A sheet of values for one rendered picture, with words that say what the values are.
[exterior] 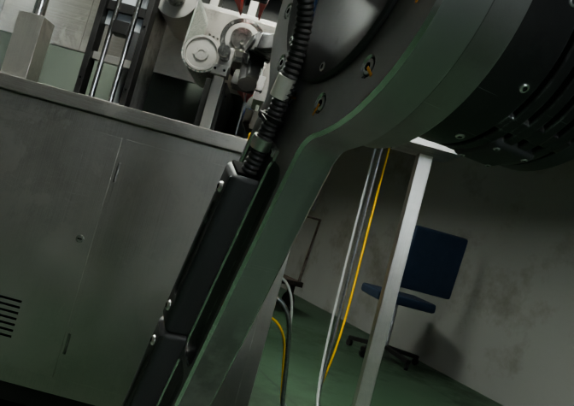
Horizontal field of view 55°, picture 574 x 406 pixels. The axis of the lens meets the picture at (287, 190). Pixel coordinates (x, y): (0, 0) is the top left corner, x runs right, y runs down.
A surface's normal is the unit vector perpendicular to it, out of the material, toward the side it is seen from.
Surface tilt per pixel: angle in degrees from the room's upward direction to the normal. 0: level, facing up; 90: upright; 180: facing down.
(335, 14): 90
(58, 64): 90
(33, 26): 90
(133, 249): 90
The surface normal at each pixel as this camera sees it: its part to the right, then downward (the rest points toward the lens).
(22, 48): 0.03, -0.06
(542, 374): -0.87, -0.26
